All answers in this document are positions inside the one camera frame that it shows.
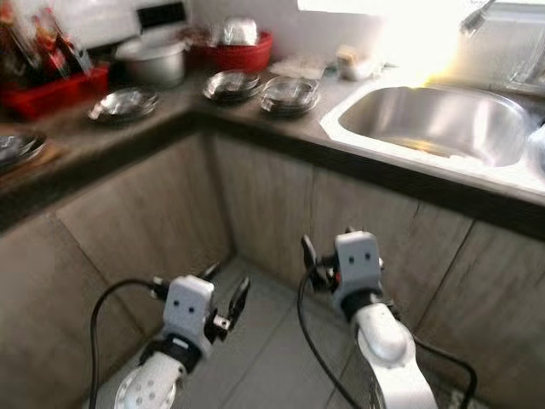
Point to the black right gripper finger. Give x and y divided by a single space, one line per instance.
309 254
349 230

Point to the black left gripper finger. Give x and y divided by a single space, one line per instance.
208 271
239 298

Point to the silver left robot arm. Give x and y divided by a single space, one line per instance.
153 388

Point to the stainless steel bowl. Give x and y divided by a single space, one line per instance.
232 81
290 111
290 88

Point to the stainless steel double sink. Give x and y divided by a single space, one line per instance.
434 123

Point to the small white cup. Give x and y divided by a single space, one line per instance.
355 70

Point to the crumpled white cloth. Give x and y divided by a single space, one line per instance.
296 68

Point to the yellow sponge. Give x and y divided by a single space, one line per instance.
347 53

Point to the brown woven mat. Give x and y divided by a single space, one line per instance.
56 159

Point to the large red plastic basin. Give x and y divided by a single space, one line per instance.
234 58

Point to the deep stainless steel dish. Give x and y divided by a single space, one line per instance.
24 164

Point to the shallow stainless steel plate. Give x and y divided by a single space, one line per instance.
19 143

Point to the large grey metal pot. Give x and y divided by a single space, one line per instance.
153 66

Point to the bright window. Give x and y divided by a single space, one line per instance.
358 7

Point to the stainless steel domed lid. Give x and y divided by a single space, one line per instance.
238 32

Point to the red plastic basket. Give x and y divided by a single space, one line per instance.
60 95

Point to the chrome gooseneck faucet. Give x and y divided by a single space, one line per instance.
475 19

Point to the dark sauce bottle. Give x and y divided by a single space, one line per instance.
49 49
17 51
77 53

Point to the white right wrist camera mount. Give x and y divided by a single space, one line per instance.
358 262

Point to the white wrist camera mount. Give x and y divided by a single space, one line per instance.
358 262
189 307

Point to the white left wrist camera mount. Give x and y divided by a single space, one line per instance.
189 307

